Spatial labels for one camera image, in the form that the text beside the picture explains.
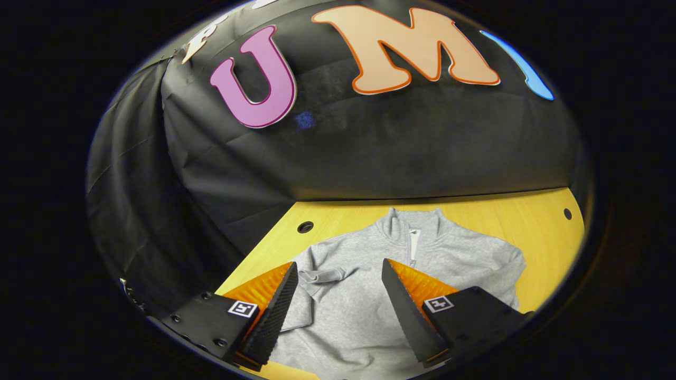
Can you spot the large black table grommet hole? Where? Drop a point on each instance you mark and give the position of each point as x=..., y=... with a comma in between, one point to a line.
x=305, y=227

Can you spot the grey zip-neck sweatshirt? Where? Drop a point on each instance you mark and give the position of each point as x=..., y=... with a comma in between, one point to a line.
x=364, y=316

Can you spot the black backdrop cloth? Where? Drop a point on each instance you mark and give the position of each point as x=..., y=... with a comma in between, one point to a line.
x=369, y=142

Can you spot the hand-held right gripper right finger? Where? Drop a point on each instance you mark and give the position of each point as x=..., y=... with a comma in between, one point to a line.
x=409, y=316

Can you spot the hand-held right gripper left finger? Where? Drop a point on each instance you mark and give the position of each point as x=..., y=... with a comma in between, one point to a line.
x=272, y=316

